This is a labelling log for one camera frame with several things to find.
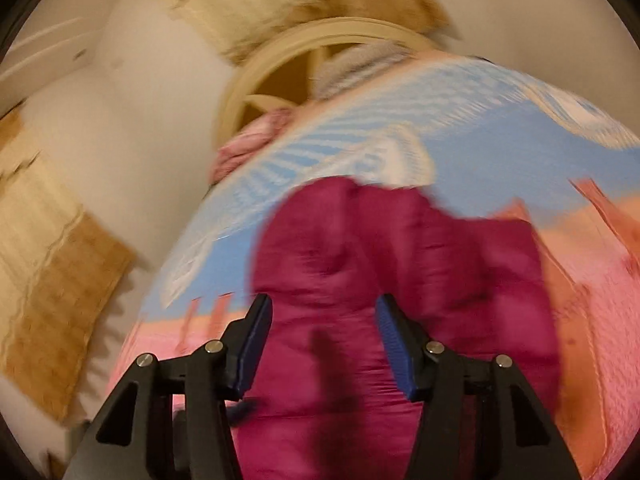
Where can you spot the cream arched bed headboard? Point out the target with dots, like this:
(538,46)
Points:
(280,55)

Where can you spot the striped pillow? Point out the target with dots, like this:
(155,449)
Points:
(350,67)

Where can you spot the pink floral folded quilt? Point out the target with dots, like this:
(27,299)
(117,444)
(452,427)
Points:
(250,140)

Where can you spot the magenta puffer jacket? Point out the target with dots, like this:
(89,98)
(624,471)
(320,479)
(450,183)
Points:
(340,260)

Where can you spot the beige patterned window curtain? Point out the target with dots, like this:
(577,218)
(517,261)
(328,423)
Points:
(260,5)

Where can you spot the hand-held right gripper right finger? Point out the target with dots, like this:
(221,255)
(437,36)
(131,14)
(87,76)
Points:
(395,345)

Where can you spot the pink and blue printed blanket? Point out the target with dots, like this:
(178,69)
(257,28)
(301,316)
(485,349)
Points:
(450,125)

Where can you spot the tan patterned wall curtain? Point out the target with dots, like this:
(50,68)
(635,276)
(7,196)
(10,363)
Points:
(50,260)

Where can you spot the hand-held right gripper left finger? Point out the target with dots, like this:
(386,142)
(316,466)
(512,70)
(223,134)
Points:
(252,340)

